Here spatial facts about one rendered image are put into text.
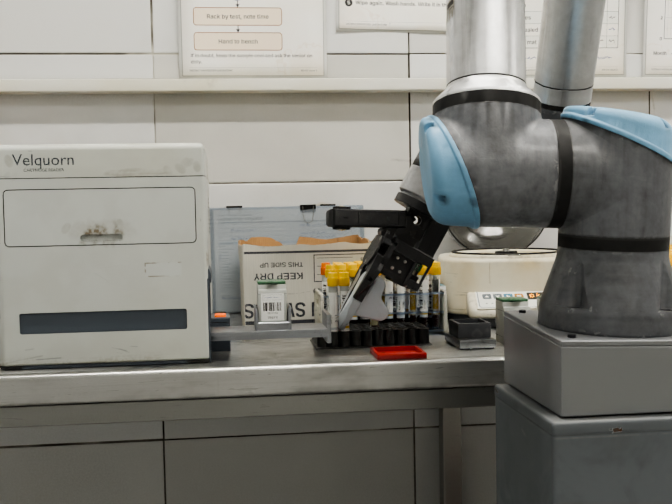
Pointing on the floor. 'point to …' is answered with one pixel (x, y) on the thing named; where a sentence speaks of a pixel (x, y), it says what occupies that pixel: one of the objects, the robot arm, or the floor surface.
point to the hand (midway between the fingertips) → (340, 319)
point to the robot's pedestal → (579, 455)
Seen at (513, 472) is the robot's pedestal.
